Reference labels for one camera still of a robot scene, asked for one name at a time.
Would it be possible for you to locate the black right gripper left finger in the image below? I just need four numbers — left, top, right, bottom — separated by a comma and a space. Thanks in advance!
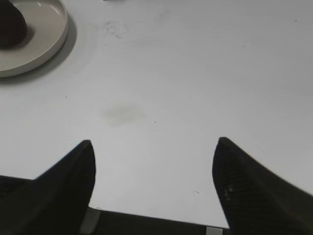
0, 140, 96, 235

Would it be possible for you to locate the dark red apple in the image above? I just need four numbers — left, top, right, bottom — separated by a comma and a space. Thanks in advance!
0, 0, 27, 48

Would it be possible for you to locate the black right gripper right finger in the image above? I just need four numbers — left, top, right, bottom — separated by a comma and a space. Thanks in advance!
212, 137, 313, 235

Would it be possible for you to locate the beige round plate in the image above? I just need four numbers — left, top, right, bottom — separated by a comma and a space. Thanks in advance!
0, 0, 68, 77

